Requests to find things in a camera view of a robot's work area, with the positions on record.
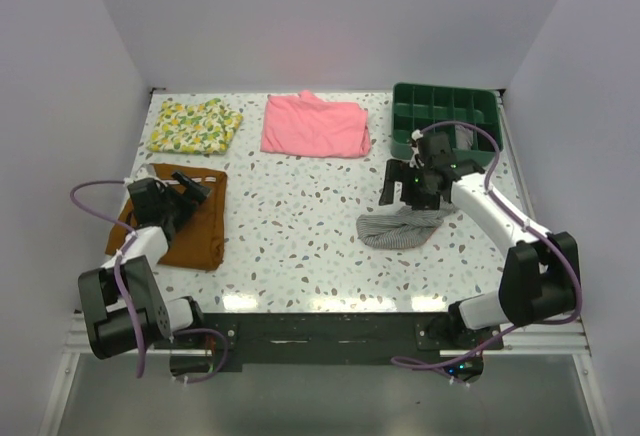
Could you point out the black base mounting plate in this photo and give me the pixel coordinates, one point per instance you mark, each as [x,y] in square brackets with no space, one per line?
[328,339]

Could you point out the lemon print folded cloth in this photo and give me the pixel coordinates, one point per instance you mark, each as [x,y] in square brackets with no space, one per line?
[206,128]

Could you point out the pink folded shirt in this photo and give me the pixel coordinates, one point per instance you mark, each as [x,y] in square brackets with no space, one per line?
[307,126]

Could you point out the grey striped underwear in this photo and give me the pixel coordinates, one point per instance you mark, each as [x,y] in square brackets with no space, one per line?
[405,229]

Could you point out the aluminium front rail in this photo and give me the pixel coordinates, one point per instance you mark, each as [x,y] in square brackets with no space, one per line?
[534,340]

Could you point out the grey rolled underwear in tray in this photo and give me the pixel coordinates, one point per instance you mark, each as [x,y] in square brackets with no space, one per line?
[464,138]

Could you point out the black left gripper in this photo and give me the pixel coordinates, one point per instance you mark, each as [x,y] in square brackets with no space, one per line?
[198,193]

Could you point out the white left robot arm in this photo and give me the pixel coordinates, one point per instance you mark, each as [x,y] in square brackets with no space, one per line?
[121,302]

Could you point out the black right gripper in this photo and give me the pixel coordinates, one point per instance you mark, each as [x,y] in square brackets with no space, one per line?
[397,171]

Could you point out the green compartment tray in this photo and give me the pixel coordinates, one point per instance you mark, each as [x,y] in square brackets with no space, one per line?
[417,106]

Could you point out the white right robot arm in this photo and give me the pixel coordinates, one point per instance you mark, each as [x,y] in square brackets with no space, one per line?
[540,276]

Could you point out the brown folded trousers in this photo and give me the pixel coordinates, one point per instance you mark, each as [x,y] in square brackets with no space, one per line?
[198,245]

